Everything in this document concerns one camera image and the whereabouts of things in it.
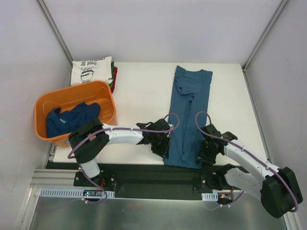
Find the grey slotted cable duct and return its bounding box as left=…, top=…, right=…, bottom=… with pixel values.
left=40, top=188, right=115, bottom=199

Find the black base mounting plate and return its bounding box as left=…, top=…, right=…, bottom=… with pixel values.
left=73, top=164, right=244, bottom=199

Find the right aluminium frame post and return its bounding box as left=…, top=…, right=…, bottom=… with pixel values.
left=242, top=0, right=290, bottom=72

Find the teal blue t-shirt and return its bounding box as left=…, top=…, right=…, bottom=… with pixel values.
left=164, top=66, right=213, bottom=169

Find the white slotted cable duct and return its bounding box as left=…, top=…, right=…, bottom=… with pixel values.
left=201, top=192, right=219, bottom=202

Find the white folded printed t-shirt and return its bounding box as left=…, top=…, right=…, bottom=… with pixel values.
left=70, top=56, right=112, bottom=86

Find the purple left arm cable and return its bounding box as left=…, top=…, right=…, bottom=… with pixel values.
left=45, top=113, right=180, bottom=212

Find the aluminium front rail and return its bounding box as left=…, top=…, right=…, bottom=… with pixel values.
left=30, top=169, right=290, bottom=192

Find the aluminium frame post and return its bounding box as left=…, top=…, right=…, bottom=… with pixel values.
left=242, top=0, right=290, bottom=72
left=36, top=0, right=73, bottom=66

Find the green folded t-shirt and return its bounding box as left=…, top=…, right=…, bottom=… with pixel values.
left=109, top=61, right=115, bottom=90

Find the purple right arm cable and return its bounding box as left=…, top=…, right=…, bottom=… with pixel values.
left=194, top=111, right=299, bottom=213

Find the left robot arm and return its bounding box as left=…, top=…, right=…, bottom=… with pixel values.
left=68, top=118, right=175, bottom=186

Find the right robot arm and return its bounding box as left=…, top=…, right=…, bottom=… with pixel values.
left=197, top=124, right=303, bottom=218

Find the red folded t-shirt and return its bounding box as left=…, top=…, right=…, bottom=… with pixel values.
left=110, top=67, right=118, bottom=93

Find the left aluminium frame post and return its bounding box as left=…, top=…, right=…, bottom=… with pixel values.
left=36, top=0, right=73, bottom=66

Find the dark navy shirt in basket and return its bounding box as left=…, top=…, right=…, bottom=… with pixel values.
left=46, top=102, right=101, bottom=138

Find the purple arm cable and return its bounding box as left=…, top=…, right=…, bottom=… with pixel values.
left=45, top=113, right=180, bottom=212
left=194, top=111, right=299, bottom=213

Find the orange plastic basket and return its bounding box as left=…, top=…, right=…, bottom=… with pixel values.
left=34, top=81, right=117, bottom=148

